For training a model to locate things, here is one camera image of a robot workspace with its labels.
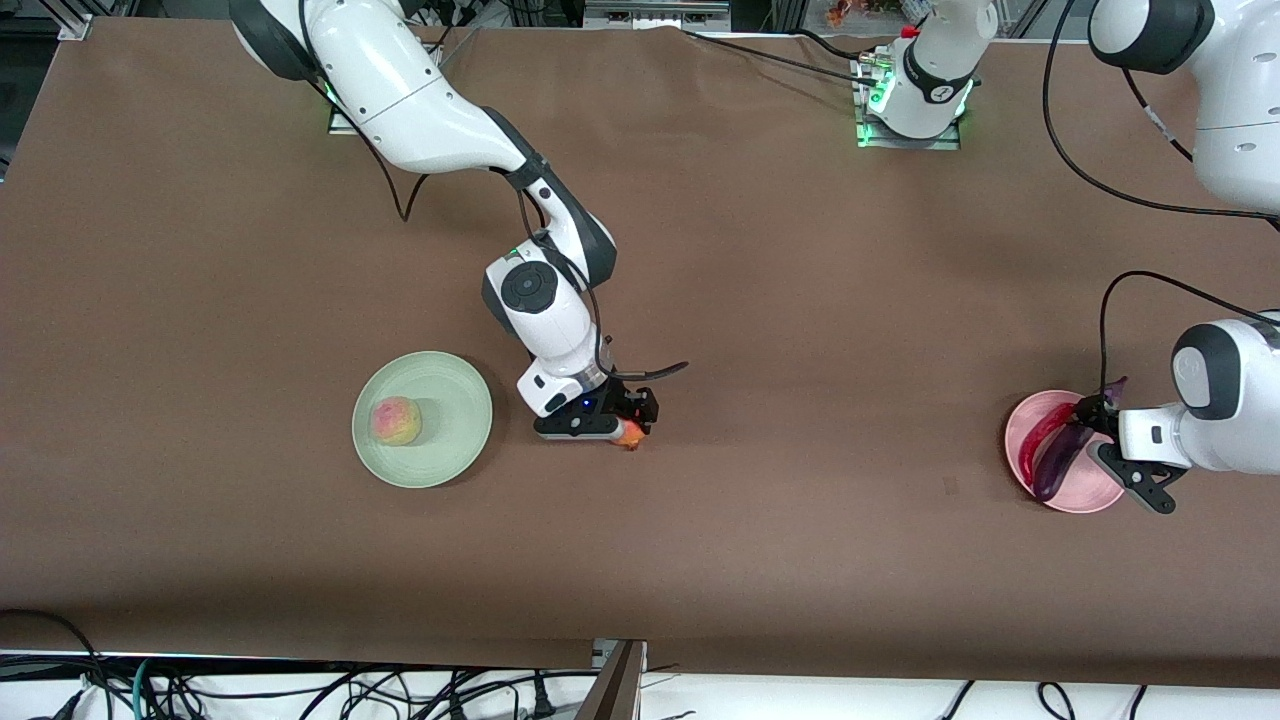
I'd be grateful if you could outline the red chili pepper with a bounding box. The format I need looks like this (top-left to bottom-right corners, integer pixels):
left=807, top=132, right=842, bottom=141
left=1018, top=400, right=1081, bottom=483

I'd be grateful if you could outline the purple eggplant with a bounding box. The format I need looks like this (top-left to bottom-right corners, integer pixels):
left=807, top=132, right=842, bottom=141
left=1033, top=376, right=1131, bottom=501

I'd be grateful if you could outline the yellow pink peach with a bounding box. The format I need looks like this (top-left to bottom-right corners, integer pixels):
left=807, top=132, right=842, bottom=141
left=371, top=397, right=423, bottom=447

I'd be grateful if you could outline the pink round plate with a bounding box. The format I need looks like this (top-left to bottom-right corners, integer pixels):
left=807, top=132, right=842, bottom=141
left=1005, top=390, right=1131, bottom=515

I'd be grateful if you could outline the pale green round plate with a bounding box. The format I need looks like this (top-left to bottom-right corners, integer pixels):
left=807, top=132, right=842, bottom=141
left=352, top=351, right=494, bottom=489

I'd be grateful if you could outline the brown table cover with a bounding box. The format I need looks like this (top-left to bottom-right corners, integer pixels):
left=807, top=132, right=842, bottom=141
left=0, top=15, right=1280, bottom=691

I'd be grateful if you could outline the grey metal box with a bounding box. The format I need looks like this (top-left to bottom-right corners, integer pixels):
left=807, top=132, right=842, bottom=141
left=585, top=0, right=731, bottom=29

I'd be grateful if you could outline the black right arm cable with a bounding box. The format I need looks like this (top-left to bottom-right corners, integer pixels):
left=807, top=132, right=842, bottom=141
left=300, top=40, right=691, bottom=386

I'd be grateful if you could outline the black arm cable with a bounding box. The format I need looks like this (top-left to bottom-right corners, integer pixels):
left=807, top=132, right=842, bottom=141
left=300, top=40, right=691, bottom=386
left=1043, top=0, right=1280, bottom=396

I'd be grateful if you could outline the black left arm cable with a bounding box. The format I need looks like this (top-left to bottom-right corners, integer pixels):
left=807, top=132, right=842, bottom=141
left=1043, top=0, right=1280, bottom=396

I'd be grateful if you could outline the black cable on table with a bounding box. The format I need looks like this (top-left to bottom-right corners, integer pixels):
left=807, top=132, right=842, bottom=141
left=680, top=28, right=881, bottom=86

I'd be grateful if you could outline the black looped floor cable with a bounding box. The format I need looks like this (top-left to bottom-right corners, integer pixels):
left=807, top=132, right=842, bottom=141
left=0, top=608, right=113, bottom=720

